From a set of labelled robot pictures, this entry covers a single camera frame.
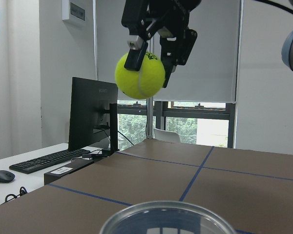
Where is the black keyboard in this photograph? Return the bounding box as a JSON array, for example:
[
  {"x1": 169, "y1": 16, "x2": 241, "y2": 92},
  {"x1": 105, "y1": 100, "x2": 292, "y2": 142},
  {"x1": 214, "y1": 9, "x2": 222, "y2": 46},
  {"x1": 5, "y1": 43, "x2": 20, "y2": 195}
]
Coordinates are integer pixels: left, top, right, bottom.
[{"x1": 9, "y1": 149, "x2": 90, "y2": 174}]

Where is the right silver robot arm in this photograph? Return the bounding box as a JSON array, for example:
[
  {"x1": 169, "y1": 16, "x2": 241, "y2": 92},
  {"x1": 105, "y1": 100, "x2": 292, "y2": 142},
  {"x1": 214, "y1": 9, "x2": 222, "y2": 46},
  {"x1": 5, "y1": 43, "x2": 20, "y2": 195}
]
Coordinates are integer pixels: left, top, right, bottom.
[{"x1": 121, "y1": 0, "x2": 293, "y2": 88}]

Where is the yellow Roland Garros tennis ball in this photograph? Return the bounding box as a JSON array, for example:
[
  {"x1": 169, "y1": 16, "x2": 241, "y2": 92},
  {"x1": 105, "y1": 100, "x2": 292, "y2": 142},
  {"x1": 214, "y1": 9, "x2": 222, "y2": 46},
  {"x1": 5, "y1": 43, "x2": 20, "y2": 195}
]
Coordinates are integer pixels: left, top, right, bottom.
[{"x1": 115, "y1": 52, "x2": 165, "y2": 99}]

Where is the white chair back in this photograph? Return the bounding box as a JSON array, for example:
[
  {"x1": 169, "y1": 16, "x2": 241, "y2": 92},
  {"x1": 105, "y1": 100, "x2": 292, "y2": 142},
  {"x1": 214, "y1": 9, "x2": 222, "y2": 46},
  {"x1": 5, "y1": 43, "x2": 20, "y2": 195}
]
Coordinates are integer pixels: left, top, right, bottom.
[{"x1": 153, "y1": 128, "x2": 181, "y2": 143}]

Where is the white tennis ball can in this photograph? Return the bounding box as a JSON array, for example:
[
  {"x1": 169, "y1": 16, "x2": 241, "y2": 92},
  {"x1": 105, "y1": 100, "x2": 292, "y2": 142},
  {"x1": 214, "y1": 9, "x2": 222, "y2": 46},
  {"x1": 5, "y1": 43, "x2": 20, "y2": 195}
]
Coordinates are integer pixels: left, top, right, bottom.
[{"x1": 100, "y1": 201, "x2": 236, "y2": 234}]

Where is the white window roller blind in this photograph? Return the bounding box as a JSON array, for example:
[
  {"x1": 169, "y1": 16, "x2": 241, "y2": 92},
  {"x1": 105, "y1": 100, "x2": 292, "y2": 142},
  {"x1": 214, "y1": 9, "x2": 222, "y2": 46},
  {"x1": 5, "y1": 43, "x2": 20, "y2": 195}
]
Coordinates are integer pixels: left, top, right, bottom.
[{"x1": 96, "y1": 0, "x2": 241, "y2": 103}]

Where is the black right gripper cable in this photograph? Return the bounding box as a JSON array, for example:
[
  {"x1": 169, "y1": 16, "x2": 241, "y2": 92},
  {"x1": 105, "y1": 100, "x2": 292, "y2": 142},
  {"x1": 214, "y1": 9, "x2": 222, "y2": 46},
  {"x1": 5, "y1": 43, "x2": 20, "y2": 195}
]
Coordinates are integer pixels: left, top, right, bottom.
[{"x1": 251, "y1": 0, "x2": 293, "y2": 25}]

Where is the white wall panel box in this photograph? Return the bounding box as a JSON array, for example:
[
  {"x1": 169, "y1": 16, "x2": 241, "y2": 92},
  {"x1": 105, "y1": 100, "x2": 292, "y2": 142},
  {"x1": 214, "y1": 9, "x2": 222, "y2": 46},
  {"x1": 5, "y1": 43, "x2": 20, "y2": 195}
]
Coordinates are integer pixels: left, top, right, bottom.
[{"x1": 61, "y1": 0, "x2": 86, "y2": 24}]

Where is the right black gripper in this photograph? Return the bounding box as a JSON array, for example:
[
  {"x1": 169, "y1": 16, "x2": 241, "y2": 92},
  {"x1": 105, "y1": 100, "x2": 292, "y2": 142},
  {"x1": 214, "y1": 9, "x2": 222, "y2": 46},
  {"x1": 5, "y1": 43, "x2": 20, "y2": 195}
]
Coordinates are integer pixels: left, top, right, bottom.
[{"x1": 121, "y1": 0, "x2": 201, "y2": 88}]

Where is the black box white label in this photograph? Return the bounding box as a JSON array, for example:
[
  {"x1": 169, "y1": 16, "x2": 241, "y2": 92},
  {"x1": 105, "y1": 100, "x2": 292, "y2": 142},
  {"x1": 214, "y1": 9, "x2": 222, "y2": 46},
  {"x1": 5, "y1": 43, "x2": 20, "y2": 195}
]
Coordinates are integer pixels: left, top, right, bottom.
[{"x1": 44, "y1": 158, "x2": 94, "y2": 185}]

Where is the black monitor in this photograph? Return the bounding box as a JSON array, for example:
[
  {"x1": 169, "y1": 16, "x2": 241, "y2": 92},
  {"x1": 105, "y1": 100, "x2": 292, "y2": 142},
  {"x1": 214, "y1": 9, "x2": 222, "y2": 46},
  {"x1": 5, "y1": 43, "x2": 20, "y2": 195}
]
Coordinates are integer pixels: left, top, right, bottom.
[{"x1": 68, "y1": 77, "x2": 119, "y2": 154}]

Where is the black computer mouse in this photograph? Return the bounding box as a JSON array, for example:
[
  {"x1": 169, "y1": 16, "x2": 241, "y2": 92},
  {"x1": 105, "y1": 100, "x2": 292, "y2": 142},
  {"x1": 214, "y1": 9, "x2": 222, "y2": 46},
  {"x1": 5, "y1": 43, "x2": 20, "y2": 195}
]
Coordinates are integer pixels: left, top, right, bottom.
[{"x1": 0, "y1": 170, "x2": 15, "y2": 183}]

